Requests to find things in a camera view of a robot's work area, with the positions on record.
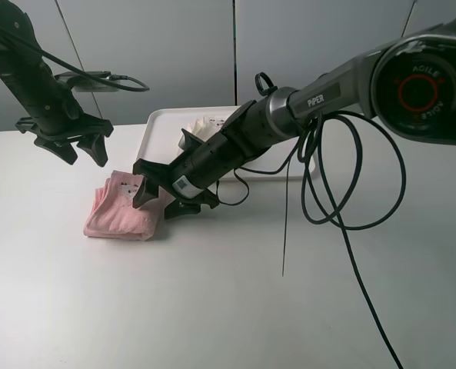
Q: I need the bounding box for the cream white towel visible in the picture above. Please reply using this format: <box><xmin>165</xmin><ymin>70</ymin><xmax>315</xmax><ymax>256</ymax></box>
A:
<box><xmin>186</xmin><ymin>116</ymin><xmax>225</xmax><ymax>141</ymax></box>

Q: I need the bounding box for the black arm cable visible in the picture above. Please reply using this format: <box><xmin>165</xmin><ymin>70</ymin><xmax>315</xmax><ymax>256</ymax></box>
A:
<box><xmin>0</xmin><ymin>15</ymin><xmax>151</xmax><ymax>93</ymax></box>
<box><xmin>215</xmin><ymin>71</ymin><xmax>408</xmax><ymax>369</ymax></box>

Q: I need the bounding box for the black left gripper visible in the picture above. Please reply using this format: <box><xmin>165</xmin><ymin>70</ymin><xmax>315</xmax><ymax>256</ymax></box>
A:
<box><xmin>0</xmin><ymin>49</ymin><xmax>113</xmax><ymax>167</ymax></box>

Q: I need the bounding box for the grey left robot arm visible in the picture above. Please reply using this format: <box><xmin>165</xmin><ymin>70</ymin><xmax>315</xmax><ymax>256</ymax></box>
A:
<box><xmin>0</xmin><ymin>1</ymin><xmax>113</xmax><ymax>167</ymax></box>

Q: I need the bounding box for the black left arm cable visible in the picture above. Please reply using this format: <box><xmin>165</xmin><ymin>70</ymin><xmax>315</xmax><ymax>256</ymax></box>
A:
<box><xmin>0</xmin><ymin>15</ymin><xmax>151</xmax><ymax>93</ymax></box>

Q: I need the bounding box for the white rectangular plastic tray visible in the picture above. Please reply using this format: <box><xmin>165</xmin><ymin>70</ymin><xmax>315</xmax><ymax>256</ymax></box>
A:
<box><xmin>138</xmin><ymin>106</ymin><xmax>298</xmax><ymax>181</ymax></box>

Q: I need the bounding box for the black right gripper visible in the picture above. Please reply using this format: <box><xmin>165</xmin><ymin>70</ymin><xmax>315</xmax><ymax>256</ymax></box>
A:
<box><xmin>132</xmin><ymin>130</ymin><xmax>228</xmax><ymax>221</ymax></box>

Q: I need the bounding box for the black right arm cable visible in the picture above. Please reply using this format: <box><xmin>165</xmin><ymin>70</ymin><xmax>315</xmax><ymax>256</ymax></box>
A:
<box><xmin>215</xmin><ymin>71</ymin><xmax>408</xmax><ymax>369</ymax></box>

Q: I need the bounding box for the pink towel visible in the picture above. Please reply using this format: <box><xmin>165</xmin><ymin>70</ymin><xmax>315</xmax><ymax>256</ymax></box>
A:
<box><xmin>83</xmin><ymin>171</ymin><xmax>172</xmax><ymax>241</ymax></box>

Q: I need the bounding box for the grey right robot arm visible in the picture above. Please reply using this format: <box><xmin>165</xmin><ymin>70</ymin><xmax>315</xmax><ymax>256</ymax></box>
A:
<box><xmin>133</xmin><ymin>19</ymin><xmax>456</xmax><ymax>218</ymax></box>

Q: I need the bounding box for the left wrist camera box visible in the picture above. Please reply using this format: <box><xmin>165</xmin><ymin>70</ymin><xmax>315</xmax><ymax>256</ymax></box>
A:
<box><xmin>55</xmin><ymin>71</ymin><xmax>118</xmax><ymax>93</ymax></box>

